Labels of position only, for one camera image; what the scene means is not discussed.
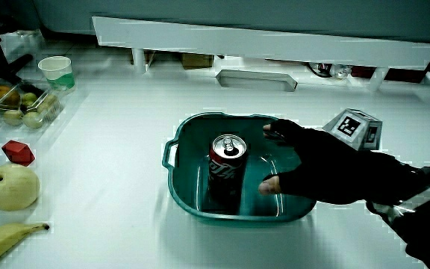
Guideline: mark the person's right hand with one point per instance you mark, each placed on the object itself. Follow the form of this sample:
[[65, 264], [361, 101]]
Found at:
[[334, 168]]

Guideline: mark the orange fruit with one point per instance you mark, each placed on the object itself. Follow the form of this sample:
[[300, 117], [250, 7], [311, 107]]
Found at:
[[0, 96]]

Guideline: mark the yellow pear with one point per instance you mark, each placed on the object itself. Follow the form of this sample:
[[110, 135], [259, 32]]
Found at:
[[9, 187]]

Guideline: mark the white and green paper cup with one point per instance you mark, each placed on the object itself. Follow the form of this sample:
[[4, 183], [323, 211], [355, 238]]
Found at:
[[58, 73]]

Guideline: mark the red faceted block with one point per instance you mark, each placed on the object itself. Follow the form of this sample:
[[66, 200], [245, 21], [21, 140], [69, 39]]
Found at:
[[18, 152]]

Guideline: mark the teal plastic basin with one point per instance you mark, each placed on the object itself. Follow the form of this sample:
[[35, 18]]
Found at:
[[189, 175]]

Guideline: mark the brown cardboard box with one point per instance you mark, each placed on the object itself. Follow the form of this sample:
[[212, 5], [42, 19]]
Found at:
[[197, 60]]

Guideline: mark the white raised shelf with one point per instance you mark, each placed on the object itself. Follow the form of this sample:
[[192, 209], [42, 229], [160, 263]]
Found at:
[[260, 43]]

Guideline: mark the clear plastic fruit container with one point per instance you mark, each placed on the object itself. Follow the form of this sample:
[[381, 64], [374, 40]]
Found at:
[[47, 108]]

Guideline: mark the small green fruit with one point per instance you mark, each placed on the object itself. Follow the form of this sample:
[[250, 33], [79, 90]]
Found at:
[[12, 117], [48, 104], [33, 120], [28, 98]]

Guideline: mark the red cola can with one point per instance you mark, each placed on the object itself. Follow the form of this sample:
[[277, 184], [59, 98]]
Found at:
[[225, 168]]

